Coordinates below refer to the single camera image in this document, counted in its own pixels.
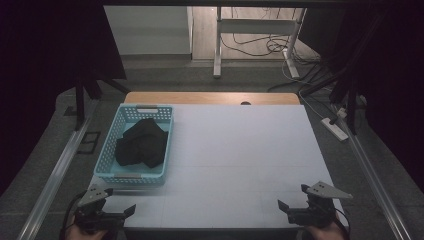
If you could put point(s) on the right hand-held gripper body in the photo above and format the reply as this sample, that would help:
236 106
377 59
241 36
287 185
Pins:
313 213

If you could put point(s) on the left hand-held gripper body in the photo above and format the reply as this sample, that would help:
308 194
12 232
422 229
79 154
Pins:
95 216

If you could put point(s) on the blue plastic basket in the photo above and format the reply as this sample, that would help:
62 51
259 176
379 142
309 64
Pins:
115 151

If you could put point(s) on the black cloth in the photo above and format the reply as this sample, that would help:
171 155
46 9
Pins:
143 143

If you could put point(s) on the person's left hand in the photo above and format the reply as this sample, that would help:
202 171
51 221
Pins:
85 234

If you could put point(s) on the person's right hand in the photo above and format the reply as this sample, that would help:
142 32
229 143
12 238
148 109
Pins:
325 233

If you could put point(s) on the white power strip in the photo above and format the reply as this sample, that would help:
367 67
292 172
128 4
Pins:
334 129

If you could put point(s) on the black tripod stand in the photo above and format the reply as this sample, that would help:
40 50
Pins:
350 100
80 100

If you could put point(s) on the black curtain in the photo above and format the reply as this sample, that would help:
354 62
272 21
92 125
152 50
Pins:
43 66
396 83

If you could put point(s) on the white cabinet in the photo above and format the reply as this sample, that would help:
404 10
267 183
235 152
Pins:
146 30

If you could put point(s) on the black floor socket frame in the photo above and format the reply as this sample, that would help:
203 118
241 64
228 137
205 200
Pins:
89 142

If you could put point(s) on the aluminium floor rail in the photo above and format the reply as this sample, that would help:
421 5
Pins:
53 180
373 180

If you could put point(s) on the white metal desk frame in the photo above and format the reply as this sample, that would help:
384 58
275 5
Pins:
253 25

